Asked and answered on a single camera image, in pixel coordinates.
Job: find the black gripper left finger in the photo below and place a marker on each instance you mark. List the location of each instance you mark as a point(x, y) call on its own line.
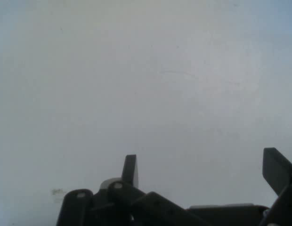
point(117, 207)

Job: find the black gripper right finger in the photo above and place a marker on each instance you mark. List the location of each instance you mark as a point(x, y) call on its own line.
point(278, 169)

